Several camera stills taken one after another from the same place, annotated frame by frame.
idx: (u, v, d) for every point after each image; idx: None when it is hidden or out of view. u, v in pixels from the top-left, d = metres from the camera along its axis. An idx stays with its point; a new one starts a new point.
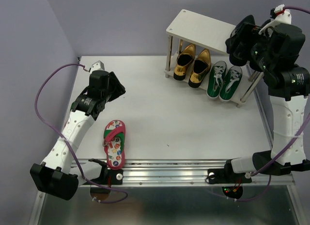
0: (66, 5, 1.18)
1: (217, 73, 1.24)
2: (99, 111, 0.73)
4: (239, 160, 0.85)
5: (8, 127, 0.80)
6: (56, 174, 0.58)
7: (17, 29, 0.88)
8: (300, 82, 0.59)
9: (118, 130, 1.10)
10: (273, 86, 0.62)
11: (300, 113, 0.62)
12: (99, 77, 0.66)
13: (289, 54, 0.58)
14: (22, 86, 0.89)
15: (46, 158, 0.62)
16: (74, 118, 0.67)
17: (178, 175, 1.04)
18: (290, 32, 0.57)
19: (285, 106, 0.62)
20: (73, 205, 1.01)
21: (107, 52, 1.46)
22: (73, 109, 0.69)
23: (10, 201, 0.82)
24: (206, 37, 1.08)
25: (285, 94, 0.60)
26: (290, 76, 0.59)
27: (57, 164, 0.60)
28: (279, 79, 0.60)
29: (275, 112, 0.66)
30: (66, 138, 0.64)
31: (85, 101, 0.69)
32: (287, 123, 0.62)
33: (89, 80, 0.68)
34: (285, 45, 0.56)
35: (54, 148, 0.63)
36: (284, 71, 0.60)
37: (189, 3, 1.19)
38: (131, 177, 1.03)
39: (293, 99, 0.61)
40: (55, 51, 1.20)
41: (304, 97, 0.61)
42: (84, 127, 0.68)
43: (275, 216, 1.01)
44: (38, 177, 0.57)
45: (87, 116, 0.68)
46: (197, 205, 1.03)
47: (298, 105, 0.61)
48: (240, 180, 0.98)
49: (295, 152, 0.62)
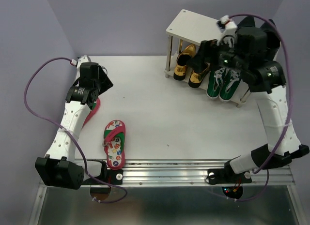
0: (66, 5, 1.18)
1: (217, 72, 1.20)
2: (93, 100, 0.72)
4: (238, 161, 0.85)
5: (8, 127, 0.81)
6: (62, 163, 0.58)
7: (17, 29, 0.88)
8: (275, 75, 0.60)
9: (118, 130, 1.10)
10: (251, 83, 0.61)
11: (284, 102, 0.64)
12: (90, 66, 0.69)
13: (258, 52, 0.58)
14: (22, 86, 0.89)
15: (49, 151, 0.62)
16: (70, 109, 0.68)
17: (178, 175, 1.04)
18: (252, 30, 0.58)
19: (269, 99, 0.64)
20: (73, 204, 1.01)
21: (108, 52, 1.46)
22: (69, 100, 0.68)
23: (10, 201, 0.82)
24: (206, 37, 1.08)
25: (266, 88, 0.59)
26: (266, 70, 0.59)
27: (62, 154, 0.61)
28: (256, 76, 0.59)
29: (261, 108, 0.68)
30: (65, 128, 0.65)
31: (78, 91, 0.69)
32: (275, 114, 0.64)
33: (80, 70, 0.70)
34: (254, 43, 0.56)
35: (55, 139, 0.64)
36: (258, 67, 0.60)
37: (189, 3, 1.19)
38: (131, 177, 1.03)
39: (274, 91, 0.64)
40: (55, 51, 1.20)
41: (283, 87, 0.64)
42: (81, 116, 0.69)
43: (275, 216, 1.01)
44: (44, 171, 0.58)
45: (83, 105, 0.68)
46: (197, 205, 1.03)
47: (279, 96, 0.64)
48: (240, 180, 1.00)
49: (290, 140, 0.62)
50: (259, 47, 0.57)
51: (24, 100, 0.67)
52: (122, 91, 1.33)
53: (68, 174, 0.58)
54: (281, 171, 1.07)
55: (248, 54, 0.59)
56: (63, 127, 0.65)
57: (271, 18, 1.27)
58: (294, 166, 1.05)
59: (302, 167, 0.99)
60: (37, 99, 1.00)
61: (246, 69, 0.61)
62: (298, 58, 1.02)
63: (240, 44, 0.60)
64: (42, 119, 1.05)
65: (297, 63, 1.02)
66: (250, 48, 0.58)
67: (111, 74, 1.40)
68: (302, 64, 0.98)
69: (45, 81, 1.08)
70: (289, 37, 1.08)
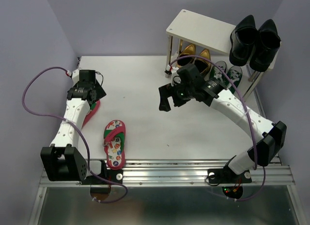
0: (66, 5, 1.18)
1: (217, 72, 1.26)
2: (92, 100, 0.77)
4: (236, 162, 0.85)
5: (8, 127, 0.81)
6: (68, 150, 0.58)
7: (17, 29, 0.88)
8: (214, 86, 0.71)
9: (118, 130, 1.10)
10: (202, 100, 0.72)
11: (234, 98, 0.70)
12: (88, 71, 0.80)
13: (195, 77, 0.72)
14: (21, 86, 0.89)
15: (54, 141, 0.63)
16: (71, 104, 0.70)
17: (178, 175, 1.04)
18: (182, 65, 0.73)
19: (219, 102, 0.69)
20: (72, 205, 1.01)
21: (107, 52, 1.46)
22: (69, 97, 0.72)
23: (10, 201, 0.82)
24: (206, 37, 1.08)
25: (211, 96, 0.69)
26: (207, 87, 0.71)
27: (67, 142, 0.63)
28: (204, 93, 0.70)
29: (222, 112, 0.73)
30: (69, 119, 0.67)
31: (78, 90, 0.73)
32: (234, 109, 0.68)
33: (80, 75, 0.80)
34: (188, 73, 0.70)
35: (59, 130, 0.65)
36: (202, 86, 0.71)
37: (189, 3, 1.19)
38: (131, 177, 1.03)
39: (220, 94, 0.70)
40: (55, 51, 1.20)
41: (226, 89, 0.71)
42: (83, 111, 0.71)
43: (274, 216, 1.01)
44: (49, 159, 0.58)
45: (84, 100, 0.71)
46: (197, 205, 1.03)
47: (227, 95, 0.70)
48: (240, 180, 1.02)
49: (260, 123, 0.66)
50: (194, 73, 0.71)
51: (23, 100, 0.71)
52: (122, 92, 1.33)
53: (74, 160, 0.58)
54: (280, 171, 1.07)
55: (189, 82, 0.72)
56: (66, 118, 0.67)
57: (271, 18, 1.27)
58: (294, 166, 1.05)
59: (302, 167, 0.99)
60: (36, 99, 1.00)
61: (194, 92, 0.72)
62: (298, 58, 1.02)
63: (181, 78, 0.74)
64: (42, 119, 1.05)
65: (297, 63, 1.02)
66: (188, 77, 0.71)
67: (110, 74, 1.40)
68: (302, 64, 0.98)
69: (45, 81, 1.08)
70: (289, 37, 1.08)
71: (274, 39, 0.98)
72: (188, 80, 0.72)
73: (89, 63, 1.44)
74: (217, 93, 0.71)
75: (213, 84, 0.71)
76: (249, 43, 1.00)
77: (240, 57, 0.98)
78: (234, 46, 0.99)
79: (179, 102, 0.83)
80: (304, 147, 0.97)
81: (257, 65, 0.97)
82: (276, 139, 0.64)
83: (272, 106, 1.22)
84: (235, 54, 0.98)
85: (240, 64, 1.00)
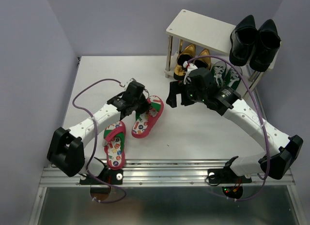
0: (66, 5, 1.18)
1: (217, 73, 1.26)
2: (124, 114, 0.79)
4: (239, 164, 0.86)
5: (8, 127, 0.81)
6: (74, 142, 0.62)
7: (17, 29, 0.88)
8: (228, 95, 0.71)
9: (119, 130, 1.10)
10: (216, 109, 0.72)
11: (250, 110, 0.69)
12: (138, 86, 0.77)
13: (209, 83, 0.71)
14: (21, 87, 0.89)
15: (72, 127, 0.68)
16: (107, 108, 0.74)
17: (178, 175, 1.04)
18: (198, 70, 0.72)
19: (234, 112, 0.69)
20: (73, 205, 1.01)
21: (107, 52, 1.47)
22: (108, 102, 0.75)
23: (9, 202, 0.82)
24: (206, 37, 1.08)
25: (226, 106, 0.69)
26: (221, 95, 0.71)
27: (79, 135, 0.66)
28: (217, 102, 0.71)
29: (238, 124, 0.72)
30: (96, 118, 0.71)
31: (120, 101, 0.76)
32: (250, 121, 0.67)
33: (129, 86, 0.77)
34: (203, 81, 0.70)
35: (82, 122, 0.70)
36: (216, 95, 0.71)
37: (189, 3, 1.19)
38: (131, 177, 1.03)
39: (235, 104, 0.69)
40: (55, 51, 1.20)
41: (241, 99, 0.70)
42: (111, 118, 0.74)
43: (274, 216, 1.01)
44: (57, 141, 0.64)
45: (118, 112, 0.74)
46: (197, 205, 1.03)
47: (242, 106, 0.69)
48: (240, 180, 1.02)
49: (276, 137, 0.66)
50: (209, 80, 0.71)
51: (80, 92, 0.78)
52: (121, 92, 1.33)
53: (72, 155, 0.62)
54: None
55: (203, 89, 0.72)
56: (95, 115, 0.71)
57: (270, 18, 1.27)
58: (294, 167, 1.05)
59: (302, 167, 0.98)
60: (36, 99, 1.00)
61: (207, 99, 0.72)
62: (298, 58, 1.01)
63: (193, 83, 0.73)
64: (42, 119, 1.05)
65: (297, 63, 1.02)
66: (203, 85, 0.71)
67: (110, 74, 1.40)
68: (302, 64, 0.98)
69: (45, 81, 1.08)
70: (289, 37, 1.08)
71: (274, 39, 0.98)
72: (202, 87, 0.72)
73: (89, 63, 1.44)
74: (232, 101, 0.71)
75: (227, 93, 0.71)
76: (249, 43, 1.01)
77: (240, 57, 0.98)
78: (233, 46, 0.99)
79: (188, 101, 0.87)
80: (304, 147, 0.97)
81: (257, 65, 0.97)
82: (292, 153, 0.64)
83: (272, 106, 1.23)
84: (235, 54, 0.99)
85: (240, 64, 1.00)
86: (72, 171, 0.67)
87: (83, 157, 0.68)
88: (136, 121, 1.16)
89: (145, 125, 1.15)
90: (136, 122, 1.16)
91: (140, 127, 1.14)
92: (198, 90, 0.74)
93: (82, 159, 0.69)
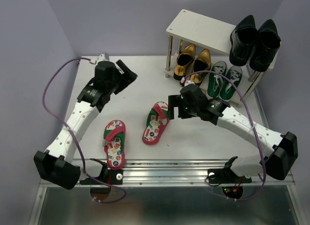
0: (66, 5, 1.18)
1: (217, 73, 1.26)
2: (103, 104, 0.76)
4: (240, 166, 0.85)
5: (8, 127, 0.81)
6: (59, 162, 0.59)
7: (17, 29, 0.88)
8: (218, 105, 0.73)
9: (119, 129, 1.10)
10: (209, 119, 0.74)
11: (240, 115, 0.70)
12: (105, 69, 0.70)
13: (199, 97, 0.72)
14: (21, 87, 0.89)
15: (50, 146, 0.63)
16: (79, 109, 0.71)
17: (178, 175, 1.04)
18: (187, 85, 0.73)
19: (224, 120, 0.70)
20: (73, 205, 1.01)
21: (107, 52, 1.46)
22: (80, 99, 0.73)
23: (9, 201, 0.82)
24: (206, 37, 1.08)
25: (216, 115, 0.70)
26: (210, 106, 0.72)
27: (60, 153, 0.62)
28: (209, 112, 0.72)
29: (231, 130, 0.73)
30: (70, 128, 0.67)
31: (91, 92, 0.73)
32: (240, 126, 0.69)
33: (95, 72, 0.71)
34: (192, 95, 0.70)
35: (58, 137, 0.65)
36: (207, 106, 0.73)
37: (189, 3, 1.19)
38: (131, 177, 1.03)
39: (224, 112, 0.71)
40: (55, 51, 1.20)
41: (229, 106, 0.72)
42: (88, 118, 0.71)
43: (274, 216, 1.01)
44: (41, 165, 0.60)
45: (92, 107, 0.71)
46: (197, 205, 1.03)
47: (231, 112, 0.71)
48: (240, 180, 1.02)
49: (268, 136, 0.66)
50: (199, 93, 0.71)
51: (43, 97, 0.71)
52: (122, 91, 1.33)
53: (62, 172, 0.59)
54: None
55: (194, 102, 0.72)
56: (69, 126, 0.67)
57: (270, 18, 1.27)
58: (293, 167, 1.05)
59: (302, 167, 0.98)
60: (36, 99, 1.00)
61: (199, 111, 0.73)
62: (298, 58, 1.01)
63: (185, 98, 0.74)
64: (42, 119, 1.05)
65: (297, 63, 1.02)
66: (193, 98, 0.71)
67: None
68: (302, 64, 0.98)
69: (44, 81, 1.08)
70: (289, 37, 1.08)
71: (274, 39, 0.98)
72: (193, 100, 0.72)
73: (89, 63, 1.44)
74: (221, 110, 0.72)
75: (216, 103, 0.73)
76: (249, 43, 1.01)
77: (240, 57, 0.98)
78: (233, 46, 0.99)
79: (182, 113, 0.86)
80: (304, 147, 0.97)
81: (257, 65, 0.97)
82: (287, 150, 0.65)
83: (272, 106, 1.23)
84: (235, 54, 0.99)
85: (240, 64, 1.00)
86: (70, 182, 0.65)
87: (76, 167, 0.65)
88: (147, 127, 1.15)
89: (155, 132, 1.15)
90: (147, 128, 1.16)
91: (151, 134, 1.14)
92: (191, 103, 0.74)
93: (78, 167, 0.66)
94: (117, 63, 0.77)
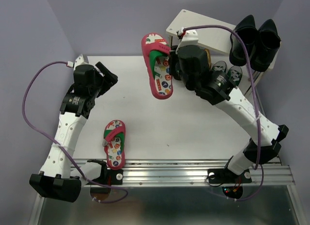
0: (67, 5, 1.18)
1: None
2: (88, 111, 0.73)
4: (234, 163, 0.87)
5: (8, 127, 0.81)
6: (56, 181, 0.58)
7: (16, 30, 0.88)
8: (223, 83, 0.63)
9: (118, 130, 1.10)
10: (209, 98, 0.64)
11: (244, 100, 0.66)
12: (85, 73, 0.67)
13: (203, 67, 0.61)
14: (22, 87, 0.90)
15: (44, 167, 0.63)
16: (65, 121, 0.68)
17: (178, 175, 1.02)
18: (191, 52, 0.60)
19: (230, 104, 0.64)
20: (74, 205, 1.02)
21: (107, 52, 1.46)
22: (63, 111, 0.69)
23: (9, 201, 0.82)
24: (205, 38, 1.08)
25: (224, 97, 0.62)
26: (215, 83, 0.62)
27: (56, 172, 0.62)
28: (211, 91, 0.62)
29: (232, 115, 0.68)
30: (59, 143, 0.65)
31: (73, 99, 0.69)
32: (245, 112, 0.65)
33: (76, 78, 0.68)
34: (199, 62, 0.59)
35: (50, 155, 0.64)
36: (210, 82, 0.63)
37: (189, 3, 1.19)
38: (130, 177, 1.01)
39: (231, 95, 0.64)
40: (55, 51, 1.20)
41: (237, 88, 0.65)
42: (76, 129, 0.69)
43: (274, 216, 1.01)
44: (39, 187, 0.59)
45: (78, 117, 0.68)
46: (197, 204, 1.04)
47: (238, 96, 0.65)
48: (240, 180, 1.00)
49: (269, 128, 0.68)
50: (203, 63, 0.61)
51: (23, 110, 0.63)
52: (122, 91, 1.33)
53: (62, 191, 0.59)
54: (280, 171, 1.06)
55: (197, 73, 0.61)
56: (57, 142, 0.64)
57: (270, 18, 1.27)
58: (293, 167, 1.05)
59: (302, 167, 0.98)
60: (35, 99, 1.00)
61: (200, 87, 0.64)
62: (298, 57, 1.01)
63: (185, 66, 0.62)
64: (42, 119, 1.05)
65: (297, 63, 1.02)
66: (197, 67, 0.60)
67: None
68: (302, 64, 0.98)
69: (44, 81, 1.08)
70: (290, 37, 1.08)
71: (274, 39, 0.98)
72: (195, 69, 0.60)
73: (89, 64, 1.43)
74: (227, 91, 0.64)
75: (222, 81, 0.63)
76: (249, 43, 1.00)
77: (240, 57, 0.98)
78: (234, 46, 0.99)
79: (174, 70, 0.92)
80: (304, 146, 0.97)
81: (257, 65, 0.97)
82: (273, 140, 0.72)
83: (272, 106, 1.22)
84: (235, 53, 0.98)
85: (240, 64, 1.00)
86: (72, 197, 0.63)
87: (76, 180, 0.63)
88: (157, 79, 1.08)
89: (168, 80, 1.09)
90: (157, 80, 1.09)
91: (165, 86, 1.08)
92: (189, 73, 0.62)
93: (77, 180, 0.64)
94: (97, 66, 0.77)
